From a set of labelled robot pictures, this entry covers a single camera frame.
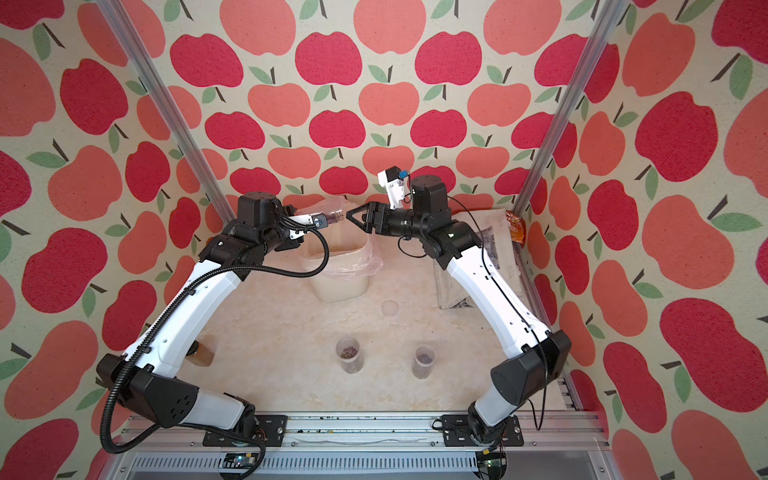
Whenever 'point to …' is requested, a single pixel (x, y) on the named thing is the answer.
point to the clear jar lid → (390, 308)
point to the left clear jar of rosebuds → (349, 351)
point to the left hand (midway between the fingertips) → (295, 215)
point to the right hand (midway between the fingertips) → (357, 222)
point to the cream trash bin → (345, 274)
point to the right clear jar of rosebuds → (424, 357)
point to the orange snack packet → (517, 227)
